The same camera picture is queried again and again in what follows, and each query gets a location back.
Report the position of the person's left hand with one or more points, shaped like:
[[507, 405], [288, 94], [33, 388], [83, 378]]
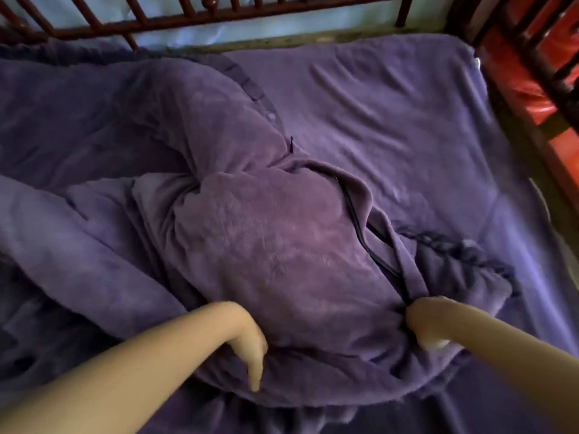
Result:
[[251, 343]]

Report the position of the person's right hand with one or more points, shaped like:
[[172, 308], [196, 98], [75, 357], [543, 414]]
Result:
[[425, 323]]

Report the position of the purple fleece duvet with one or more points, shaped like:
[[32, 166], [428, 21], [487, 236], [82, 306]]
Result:
[[203, 221]]

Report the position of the purple plush bed sheet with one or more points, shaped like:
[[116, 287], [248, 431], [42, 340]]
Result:
[[407, 108]]

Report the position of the red wooden bed frame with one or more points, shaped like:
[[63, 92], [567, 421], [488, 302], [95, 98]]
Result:
[[534, 63]]

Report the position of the person's right forearm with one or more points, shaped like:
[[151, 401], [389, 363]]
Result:
[[520, 357]]

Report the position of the person's left forearm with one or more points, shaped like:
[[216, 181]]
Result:
[[122, 375]]

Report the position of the red cloth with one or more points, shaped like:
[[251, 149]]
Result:
[[547, 58]]

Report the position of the pale mosquito net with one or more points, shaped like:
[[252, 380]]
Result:
[[271, 27]]

